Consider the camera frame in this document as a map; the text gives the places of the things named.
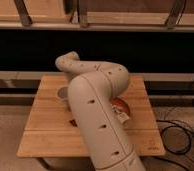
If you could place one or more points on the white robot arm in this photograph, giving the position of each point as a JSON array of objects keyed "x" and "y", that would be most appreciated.
[{"x": 93, "y": 84}]

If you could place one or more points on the orange bowl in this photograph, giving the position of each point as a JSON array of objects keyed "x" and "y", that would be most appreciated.
[{"x": 122, "y": 103}]

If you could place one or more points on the wooden table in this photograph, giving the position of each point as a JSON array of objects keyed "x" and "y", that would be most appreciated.
[{"x": 49, "y": 133}]

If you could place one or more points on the wooden shelf rack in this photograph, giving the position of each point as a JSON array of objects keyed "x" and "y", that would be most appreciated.
[{"x": 98, "y": 15}]

